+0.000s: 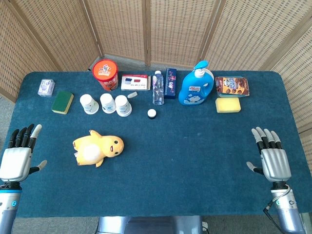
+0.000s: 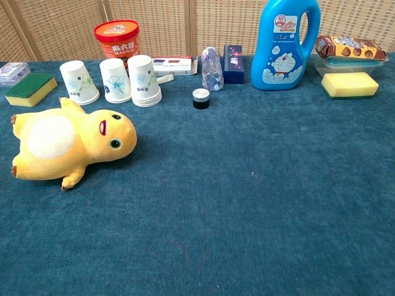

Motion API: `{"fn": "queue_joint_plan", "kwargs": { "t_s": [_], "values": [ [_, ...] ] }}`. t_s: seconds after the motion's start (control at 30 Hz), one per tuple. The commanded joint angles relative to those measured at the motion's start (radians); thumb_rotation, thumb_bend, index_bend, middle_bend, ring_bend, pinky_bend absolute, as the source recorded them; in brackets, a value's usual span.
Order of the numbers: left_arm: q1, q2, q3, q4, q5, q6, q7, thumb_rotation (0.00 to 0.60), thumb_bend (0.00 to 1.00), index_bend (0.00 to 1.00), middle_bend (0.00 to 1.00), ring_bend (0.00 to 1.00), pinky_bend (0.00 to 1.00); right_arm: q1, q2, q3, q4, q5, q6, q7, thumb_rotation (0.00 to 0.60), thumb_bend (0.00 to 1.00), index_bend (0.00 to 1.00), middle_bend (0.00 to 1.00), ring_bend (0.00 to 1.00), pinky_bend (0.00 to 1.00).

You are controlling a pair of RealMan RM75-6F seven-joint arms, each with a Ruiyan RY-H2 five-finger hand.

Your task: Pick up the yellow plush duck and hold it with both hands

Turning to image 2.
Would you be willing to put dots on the blue detergent bottle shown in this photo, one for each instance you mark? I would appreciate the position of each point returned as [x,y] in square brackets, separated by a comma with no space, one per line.
[277,61]

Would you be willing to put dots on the small white tube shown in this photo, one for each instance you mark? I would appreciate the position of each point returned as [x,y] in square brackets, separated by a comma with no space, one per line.
[165,79]

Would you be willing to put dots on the white floral paper cup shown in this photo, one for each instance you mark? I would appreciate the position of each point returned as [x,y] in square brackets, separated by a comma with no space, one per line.
[77,83]
[114,80]

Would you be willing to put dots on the clear plastic case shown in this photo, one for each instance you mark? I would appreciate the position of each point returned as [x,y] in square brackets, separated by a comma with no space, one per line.
[12,72]

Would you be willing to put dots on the clear water bottle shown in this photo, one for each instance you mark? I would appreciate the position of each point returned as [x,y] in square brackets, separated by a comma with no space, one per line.
[212,71]

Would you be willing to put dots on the clear plastic food container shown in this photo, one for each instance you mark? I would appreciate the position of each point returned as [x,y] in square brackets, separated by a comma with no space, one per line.
[321,66]

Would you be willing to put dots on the dark blue carton box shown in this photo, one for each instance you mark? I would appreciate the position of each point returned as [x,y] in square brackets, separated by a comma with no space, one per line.
[233,66]

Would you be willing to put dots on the white box with blue-red print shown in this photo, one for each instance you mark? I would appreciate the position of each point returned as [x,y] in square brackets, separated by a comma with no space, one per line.
[172,66]

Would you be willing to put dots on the woven wooden folding screen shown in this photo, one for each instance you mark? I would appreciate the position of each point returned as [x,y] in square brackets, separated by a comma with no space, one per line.
[61,27]

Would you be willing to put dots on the red snack tub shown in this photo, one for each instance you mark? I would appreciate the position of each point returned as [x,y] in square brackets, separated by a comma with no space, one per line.
[117,40]

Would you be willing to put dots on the green and yellow sponge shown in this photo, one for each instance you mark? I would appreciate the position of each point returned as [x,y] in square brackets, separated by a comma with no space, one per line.
[29,89]

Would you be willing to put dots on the brown cookie package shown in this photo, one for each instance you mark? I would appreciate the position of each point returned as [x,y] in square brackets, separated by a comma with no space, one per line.
[348,47]

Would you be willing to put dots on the yellow plush dinosaur toy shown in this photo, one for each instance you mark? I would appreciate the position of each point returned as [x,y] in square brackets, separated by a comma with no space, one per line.
[61,145]

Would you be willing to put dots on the white paper cup right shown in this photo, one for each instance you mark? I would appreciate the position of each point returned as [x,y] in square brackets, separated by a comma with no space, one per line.
[143,80]

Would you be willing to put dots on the blue tablecloth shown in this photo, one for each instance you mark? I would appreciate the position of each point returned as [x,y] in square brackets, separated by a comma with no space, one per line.
[231,200]

